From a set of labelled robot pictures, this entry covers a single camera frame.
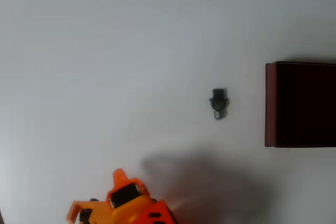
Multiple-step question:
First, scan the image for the dark red open box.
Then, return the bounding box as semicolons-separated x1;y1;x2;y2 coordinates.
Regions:
264;60;336;148

